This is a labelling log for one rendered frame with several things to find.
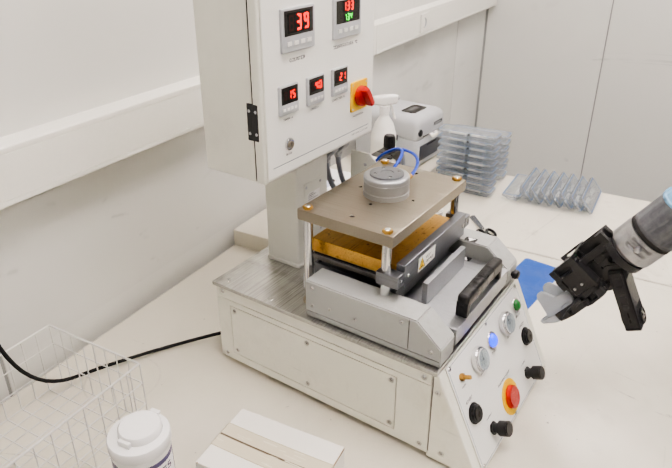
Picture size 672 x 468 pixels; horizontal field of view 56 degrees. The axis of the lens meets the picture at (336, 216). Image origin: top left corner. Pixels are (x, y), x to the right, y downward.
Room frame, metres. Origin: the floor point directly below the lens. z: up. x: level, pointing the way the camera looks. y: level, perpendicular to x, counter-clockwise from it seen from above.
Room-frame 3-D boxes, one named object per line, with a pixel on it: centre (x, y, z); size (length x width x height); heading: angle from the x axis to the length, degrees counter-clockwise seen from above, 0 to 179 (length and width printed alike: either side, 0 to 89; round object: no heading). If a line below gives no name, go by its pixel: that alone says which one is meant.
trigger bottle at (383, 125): (1.87, -0.15, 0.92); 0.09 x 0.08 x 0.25; 105
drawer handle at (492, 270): (0.88, -0.24, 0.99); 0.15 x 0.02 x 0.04; 146
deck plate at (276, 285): (1.00, -0.06, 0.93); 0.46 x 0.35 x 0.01; 56
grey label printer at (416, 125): (2.02, -0.22, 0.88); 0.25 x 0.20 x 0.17; 55
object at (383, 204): (1.02, -0.07, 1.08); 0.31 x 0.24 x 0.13; 146
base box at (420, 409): (1.00, -0.10, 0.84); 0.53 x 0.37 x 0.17; 56
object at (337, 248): (0.99, -0.09, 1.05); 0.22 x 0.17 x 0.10; 146
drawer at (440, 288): (0.96, -0.13, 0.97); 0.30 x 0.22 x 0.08; 56
